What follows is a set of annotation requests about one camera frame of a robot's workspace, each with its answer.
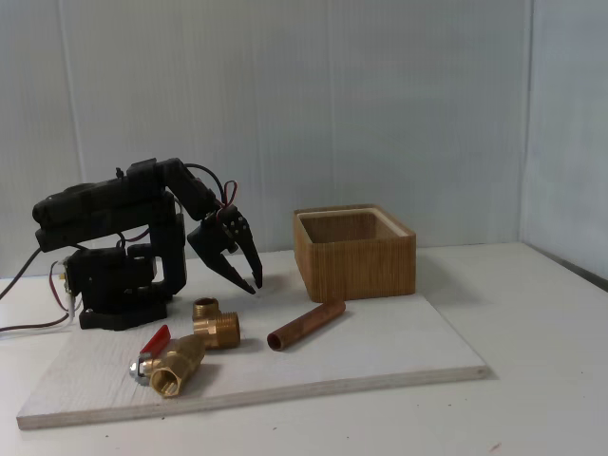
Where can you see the wooden box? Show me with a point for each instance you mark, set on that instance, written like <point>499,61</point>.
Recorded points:
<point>361,271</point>

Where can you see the copper pipe piece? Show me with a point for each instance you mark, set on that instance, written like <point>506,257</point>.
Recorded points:
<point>309,323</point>

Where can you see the white wooden board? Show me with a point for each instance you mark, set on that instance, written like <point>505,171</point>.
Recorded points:
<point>332,356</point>

